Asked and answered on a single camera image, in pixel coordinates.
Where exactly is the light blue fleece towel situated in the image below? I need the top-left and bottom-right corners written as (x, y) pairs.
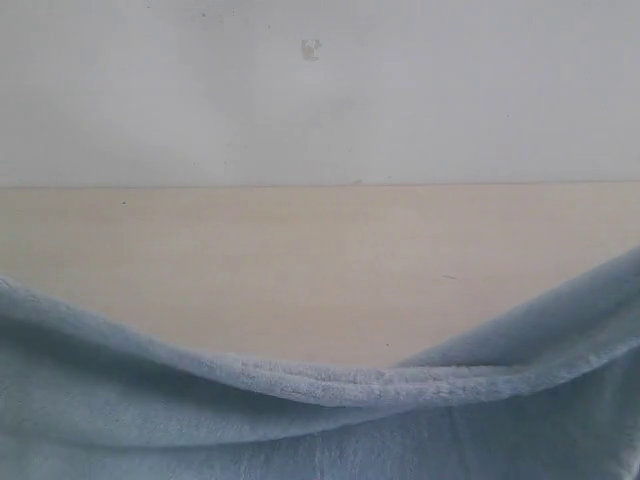
top-left (1, 251), bottom-right (639, 479)

